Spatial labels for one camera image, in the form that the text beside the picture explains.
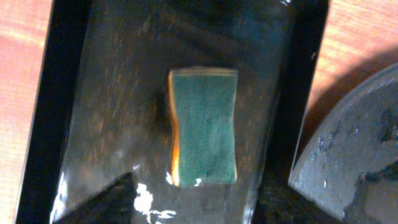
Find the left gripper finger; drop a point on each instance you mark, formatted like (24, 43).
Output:
(113, 205)

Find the yellow green scrub sponge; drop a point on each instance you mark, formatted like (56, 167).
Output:
(202, 101)

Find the black rectangular tray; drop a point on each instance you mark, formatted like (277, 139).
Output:
(103, 103)

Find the black round tray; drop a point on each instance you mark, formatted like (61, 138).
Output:
(349, 166)

